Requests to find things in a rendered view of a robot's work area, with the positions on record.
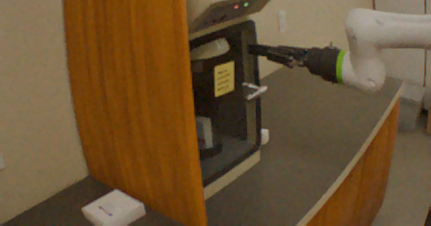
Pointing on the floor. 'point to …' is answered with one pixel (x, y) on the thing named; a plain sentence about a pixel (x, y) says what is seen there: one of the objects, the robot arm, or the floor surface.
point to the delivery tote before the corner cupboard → (410, 106)
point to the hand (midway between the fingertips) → (260, 49)
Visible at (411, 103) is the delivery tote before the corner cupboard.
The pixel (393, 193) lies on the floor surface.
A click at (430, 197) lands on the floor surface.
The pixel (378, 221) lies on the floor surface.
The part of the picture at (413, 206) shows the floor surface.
